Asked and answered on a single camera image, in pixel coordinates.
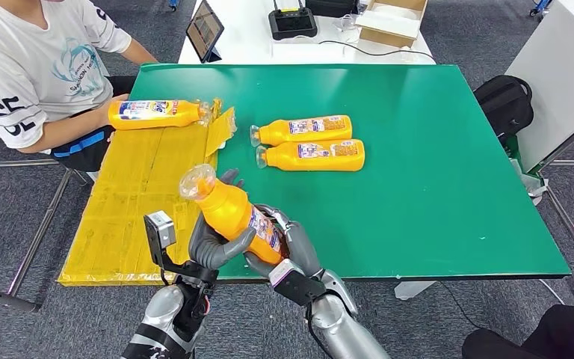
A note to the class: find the black backpack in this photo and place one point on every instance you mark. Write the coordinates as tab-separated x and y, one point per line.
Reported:
504	104

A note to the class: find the blue wheeled base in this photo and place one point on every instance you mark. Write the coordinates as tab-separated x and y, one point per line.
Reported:
540	6
173	4

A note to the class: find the person's right forearm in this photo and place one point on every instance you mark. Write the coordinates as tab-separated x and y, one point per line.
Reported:
64	131

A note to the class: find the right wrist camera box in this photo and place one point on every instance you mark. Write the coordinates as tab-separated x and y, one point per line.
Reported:
297	285

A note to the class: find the person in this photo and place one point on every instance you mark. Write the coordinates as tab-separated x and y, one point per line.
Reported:
554	336
19	59

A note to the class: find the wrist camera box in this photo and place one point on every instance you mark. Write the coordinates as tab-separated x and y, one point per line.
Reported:
158	235
297	285

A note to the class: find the green bag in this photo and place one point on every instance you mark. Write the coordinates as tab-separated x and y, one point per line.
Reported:
513	151

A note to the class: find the clear plastic bag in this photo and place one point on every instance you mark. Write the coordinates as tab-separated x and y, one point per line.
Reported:
348	26

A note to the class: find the white table leg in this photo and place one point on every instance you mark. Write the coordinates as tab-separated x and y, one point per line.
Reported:
413	290

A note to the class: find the black case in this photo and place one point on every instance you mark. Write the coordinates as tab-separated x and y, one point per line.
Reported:
331	7

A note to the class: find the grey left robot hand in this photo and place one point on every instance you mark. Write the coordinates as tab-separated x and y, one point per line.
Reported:
208	248

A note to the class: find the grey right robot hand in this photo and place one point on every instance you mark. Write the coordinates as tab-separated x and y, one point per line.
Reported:
302	248

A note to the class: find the black tablet on stand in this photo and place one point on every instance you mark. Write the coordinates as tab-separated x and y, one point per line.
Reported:
205	29

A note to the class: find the white table panel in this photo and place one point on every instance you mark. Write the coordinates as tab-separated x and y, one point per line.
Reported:
557	74

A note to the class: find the open cardboard box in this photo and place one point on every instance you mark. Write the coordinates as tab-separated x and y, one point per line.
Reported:
392	26

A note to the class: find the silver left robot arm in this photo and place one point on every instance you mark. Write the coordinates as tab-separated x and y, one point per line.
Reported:
163	317

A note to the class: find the black router with antennas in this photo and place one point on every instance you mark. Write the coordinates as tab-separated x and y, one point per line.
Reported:
293	24

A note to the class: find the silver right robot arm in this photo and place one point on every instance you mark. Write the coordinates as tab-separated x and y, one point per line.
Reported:
341	327

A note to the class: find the orange detergent bottle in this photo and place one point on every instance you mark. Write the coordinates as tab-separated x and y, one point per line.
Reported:
230	213
178	116
275	133
283	156

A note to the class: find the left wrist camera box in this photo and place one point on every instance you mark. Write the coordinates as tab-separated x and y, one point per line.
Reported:
158	235

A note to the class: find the metal table frame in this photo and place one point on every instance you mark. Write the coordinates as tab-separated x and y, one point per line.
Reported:
573	233

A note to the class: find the person's left forearm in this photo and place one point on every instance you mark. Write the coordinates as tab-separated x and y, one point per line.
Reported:
141	52

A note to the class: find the white plastic wrapping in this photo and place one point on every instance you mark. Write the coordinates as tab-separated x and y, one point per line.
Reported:
531	183

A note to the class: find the metal chair frame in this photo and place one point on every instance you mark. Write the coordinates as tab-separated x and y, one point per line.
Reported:
9	164

